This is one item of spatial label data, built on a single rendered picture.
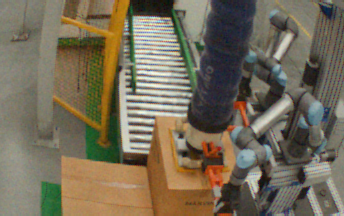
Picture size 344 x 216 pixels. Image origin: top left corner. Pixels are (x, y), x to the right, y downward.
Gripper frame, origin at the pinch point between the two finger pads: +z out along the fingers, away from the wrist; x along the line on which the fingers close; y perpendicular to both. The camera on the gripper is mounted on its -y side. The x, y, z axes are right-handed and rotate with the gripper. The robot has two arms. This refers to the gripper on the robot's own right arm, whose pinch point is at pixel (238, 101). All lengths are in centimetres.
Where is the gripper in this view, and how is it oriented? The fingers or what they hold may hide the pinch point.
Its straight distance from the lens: 275.8
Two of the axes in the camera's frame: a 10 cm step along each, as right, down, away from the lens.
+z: -1.7, 8.1, 5.7
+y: 1.2, 5.9, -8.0
